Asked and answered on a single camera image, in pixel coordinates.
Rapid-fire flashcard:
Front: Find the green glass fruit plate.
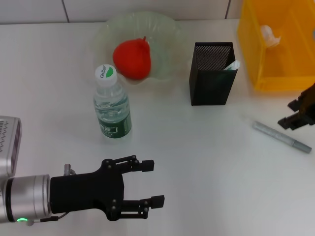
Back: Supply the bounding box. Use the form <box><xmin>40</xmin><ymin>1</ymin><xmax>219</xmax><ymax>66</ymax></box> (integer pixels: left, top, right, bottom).
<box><xmin>93</xmin><ymin>11</ymin><xmax>189</xmax><ymax>86</ymax></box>

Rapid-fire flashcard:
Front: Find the green translucent pen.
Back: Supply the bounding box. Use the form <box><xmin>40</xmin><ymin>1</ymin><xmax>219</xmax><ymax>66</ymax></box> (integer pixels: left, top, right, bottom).
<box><xmin>223</xmin><ymin>60</ymin><xmax>241</xmax><ymax>72</ymax></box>

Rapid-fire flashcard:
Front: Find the clear green-label water bottle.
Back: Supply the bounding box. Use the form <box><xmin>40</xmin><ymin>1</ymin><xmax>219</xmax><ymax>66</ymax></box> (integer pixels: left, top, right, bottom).
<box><xmin>93</xmin><ymin>64</ymin><xmax>133</xmax><ymax>146</ymax></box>

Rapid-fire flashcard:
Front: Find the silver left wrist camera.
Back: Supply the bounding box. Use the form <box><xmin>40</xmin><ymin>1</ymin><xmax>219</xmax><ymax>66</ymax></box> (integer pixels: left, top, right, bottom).
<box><xmin>0</xmin><ymin>116</ymin><xmax>23</xmax><ymax>177</ymax></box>

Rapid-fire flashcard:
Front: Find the black mesh pen holder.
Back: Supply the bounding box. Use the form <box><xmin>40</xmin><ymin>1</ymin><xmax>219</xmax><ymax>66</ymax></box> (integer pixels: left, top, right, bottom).
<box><xmin>189</xmin><ymin>42</ymin><xmax>238</xmax><ymax>106</ymax></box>

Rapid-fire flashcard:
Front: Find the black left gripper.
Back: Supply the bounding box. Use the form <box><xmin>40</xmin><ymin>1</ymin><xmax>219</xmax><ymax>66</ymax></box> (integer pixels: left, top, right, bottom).
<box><xmin>49</xmin><ymin>154</ymin><xmax>165</xmax><ymax>221</ymax></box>

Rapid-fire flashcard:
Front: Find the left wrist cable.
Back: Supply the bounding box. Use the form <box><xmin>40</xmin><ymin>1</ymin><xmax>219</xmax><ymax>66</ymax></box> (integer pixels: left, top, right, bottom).
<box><xmin>27</xmin><ymin>212</ymin><xmax>68</xmax><ymax>226</ymax></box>

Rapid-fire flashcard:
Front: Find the silver glitter pen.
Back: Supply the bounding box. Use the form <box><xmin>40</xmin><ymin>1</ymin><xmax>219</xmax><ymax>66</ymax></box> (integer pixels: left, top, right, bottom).
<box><xmin>252</xmin><ymin>120</ymin><xmax>313</xmax><ymax>154</ymax></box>

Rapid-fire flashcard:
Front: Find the yellow plastic bin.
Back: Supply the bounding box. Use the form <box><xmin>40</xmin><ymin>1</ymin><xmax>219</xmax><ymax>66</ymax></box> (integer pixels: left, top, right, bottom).
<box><xmin>236</xmin><ymin>0</ymin><xmax>315</xmax><ymax>92</ymax></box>

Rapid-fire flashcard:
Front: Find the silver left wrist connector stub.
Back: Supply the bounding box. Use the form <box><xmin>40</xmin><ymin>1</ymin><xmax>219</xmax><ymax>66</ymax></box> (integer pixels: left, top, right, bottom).
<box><xmin>63</xmin><ymin>163</ymin><xmax>76</xmax><ymax>177</ymax></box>

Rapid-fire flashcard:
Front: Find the orange fruit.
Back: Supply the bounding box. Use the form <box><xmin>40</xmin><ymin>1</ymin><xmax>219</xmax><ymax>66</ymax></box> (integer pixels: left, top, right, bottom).
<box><xmin>112</xmin><ymin>36</ymin><xmax>152</xmax><ymax>80</ymax></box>

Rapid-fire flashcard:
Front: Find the white paper ball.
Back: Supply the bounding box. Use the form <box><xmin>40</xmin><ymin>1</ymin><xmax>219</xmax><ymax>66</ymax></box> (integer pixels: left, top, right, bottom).
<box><xmin>260</xmin><ymin>24</ymin><xmax>282</xmax><ymax>47</ymax></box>

